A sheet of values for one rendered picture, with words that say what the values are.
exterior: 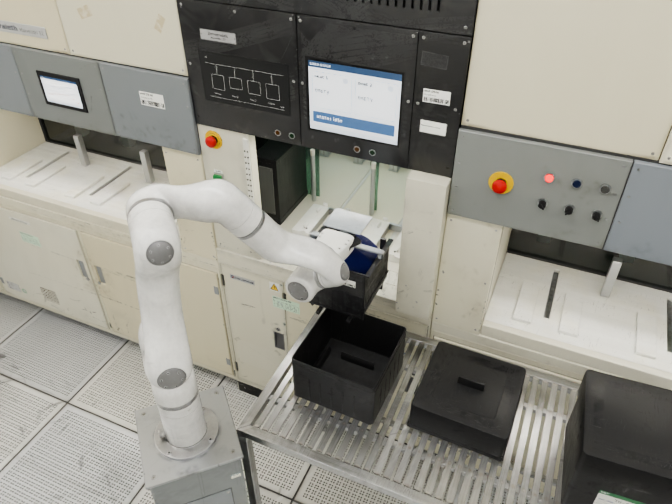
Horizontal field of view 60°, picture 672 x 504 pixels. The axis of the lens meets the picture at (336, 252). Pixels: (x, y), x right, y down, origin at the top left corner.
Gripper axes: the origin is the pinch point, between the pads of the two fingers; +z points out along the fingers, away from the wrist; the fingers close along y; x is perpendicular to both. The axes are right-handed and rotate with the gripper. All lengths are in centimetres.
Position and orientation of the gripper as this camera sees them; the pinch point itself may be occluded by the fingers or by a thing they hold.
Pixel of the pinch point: (346, 227)
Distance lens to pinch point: 174.8
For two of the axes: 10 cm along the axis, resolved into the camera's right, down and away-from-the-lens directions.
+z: 4.2, -5.6, 7.1
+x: 0.0, -7.9, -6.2
